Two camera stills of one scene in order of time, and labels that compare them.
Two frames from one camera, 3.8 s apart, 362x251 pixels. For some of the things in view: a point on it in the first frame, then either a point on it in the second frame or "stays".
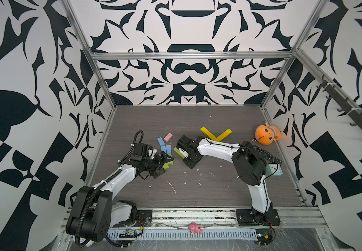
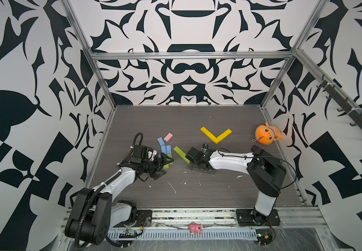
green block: x=177 y=150 stays
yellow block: x=224 y=135 stays
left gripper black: x=159 y=163 stays
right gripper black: x=189 y=164 -> x=192 y=167
